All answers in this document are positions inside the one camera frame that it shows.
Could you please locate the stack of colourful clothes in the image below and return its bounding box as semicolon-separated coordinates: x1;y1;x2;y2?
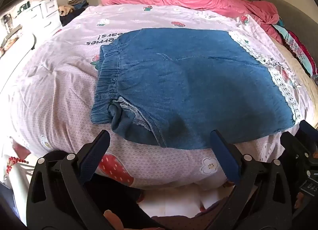
272;19;318;76

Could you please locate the grey padded headboard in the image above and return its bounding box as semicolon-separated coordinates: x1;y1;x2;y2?
247;0;318;76

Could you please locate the red bead string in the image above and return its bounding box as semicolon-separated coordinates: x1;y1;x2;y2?
4;155;28;181

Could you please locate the white side table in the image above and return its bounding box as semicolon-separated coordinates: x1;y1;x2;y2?
0;12;38;58

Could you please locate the pile of folded clothes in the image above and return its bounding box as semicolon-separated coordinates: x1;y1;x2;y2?
58;0;88;25

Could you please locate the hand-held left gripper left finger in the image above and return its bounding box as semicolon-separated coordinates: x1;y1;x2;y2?
26;130;120;230

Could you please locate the pink strawberry print quilt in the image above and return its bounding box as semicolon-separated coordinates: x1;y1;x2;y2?
0;4;316;191

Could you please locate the blue denim skirt with lace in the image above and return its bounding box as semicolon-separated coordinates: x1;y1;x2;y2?
91;28;302;149

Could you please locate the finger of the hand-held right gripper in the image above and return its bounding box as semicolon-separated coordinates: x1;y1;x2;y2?
280;132;311;171
298;119;318;152

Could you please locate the beige bed sheet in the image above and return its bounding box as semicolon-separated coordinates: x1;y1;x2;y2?
273;38;318;111

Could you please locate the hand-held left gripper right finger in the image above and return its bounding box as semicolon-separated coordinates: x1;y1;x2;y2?
210;130;292;230

